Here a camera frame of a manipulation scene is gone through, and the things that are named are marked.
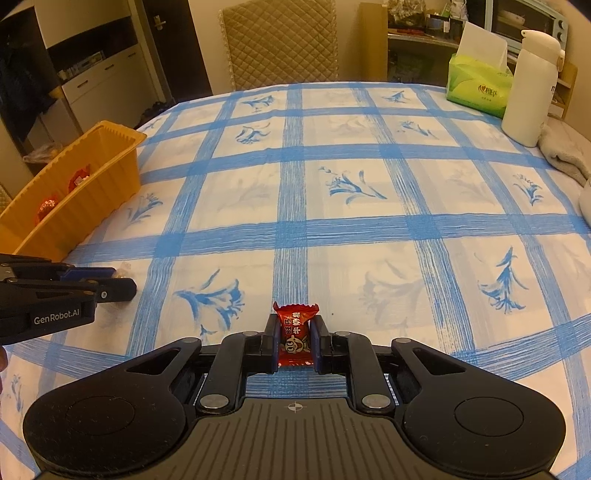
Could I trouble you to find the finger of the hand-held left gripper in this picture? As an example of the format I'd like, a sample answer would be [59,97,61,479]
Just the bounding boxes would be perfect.
[0,253,116,283]
[92,277,138,305]

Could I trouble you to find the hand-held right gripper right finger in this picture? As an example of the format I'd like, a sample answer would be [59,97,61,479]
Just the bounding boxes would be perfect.
[310,318,467,415]

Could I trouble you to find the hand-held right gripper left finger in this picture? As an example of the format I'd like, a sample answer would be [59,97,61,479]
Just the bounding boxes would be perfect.
[124,314,280,415]

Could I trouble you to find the red cartoon-face candy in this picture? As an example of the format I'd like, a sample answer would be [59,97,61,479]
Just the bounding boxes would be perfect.
[272,301,320,367]

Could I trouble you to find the large red snack packet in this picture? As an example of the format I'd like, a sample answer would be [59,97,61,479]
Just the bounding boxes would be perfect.
[67,168,90,195]
[36,196,61,227]

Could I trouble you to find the orange plastic tray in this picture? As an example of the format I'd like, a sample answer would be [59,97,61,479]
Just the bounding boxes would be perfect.
[0,121,147,264]

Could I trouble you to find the blue checked tablecloth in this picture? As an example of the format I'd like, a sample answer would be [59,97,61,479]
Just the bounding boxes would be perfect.
[0,82,591,480]

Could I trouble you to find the plastic bag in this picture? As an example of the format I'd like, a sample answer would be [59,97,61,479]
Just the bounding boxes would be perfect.
[23,142,65,164]

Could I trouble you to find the white drawer cabinet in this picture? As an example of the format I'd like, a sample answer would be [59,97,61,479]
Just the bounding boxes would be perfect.
[44,0,158,134]

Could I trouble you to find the dark hanging clothes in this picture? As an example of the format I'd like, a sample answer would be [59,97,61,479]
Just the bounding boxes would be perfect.
[0,18,51,144]

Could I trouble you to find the dark wooden door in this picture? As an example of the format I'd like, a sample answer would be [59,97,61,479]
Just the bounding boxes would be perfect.
[139,0,213,100]

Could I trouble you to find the beige quilted chair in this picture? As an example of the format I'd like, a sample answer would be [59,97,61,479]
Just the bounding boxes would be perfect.
[219,0,338,90]

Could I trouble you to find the green tissue pack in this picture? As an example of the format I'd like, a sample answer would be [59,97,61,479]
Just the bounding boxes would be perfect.
[445,21,515,120]

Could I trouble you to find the white cup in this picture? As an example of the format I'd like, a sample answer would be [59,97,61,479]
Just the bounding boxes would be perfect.
[579,178,591,232]

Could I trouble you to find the grey cloth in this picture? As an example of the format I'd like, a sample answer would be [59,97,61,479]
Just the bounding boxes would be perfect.
[538,119,591,185]

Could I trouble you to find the wooden shelf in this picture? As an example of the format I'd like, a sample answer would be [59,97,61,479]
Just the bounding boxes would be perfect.
[360,2,578,121]

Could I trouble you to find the white bottle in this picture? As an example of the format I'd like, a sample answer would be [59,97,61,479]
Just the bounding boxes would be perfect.
[502,30,566,147]

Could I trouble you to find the light blue toaster oven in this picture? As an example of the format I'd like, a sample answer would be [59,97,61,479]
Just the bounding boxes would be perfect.
[482,0,568,49]

